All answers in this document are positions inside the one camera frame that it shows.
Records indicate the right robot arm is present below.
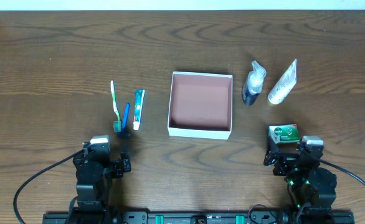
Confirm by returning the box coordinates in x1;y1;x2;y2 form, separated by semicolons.
263;136;337;216

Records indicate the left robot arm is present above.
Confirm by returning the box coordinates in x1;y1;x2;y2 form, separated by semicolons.
69;149;131;218

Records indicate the left black cable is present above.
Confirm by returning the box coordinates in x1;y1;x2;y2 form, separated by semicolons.
12;149;85;224

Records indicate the green soap bar box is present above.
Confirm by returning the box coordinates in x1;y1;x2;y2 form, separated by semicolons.
268;124;300;144

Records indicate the right black cable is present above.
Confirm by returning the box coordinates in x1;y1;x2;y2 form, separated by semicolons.
318;157;365;224

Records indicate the white cardboard box pink inside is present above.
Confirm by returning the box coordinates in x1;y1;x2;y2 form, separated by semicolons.
168;72;233;140

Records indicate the green toothpaste tube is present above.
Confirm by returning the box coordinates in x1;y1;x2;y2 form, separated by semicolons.
133;90;146;131

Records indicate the black cable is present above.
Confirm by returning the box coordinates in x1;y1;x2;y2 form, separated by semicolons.
12;149;85;224
318;157;365;224

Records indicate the clear pump soap bottle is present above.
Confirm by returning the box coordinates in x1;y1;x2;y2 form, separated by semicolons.
242;60;267;106

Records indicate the blue disposable razor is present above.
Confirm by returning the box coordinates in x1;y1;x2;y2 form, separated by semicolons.
118;103;130;138

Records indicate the white lotion tube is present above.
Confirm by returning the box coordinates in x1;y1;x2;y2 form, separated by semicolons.
267;59;297;105

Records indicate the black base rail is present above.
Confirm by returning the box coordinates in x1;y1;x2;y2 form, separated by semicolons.
42;210;355;224

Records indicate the green white toothbrush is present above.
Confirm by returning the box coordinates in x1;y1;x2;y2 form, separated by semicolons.
110;80;121;133

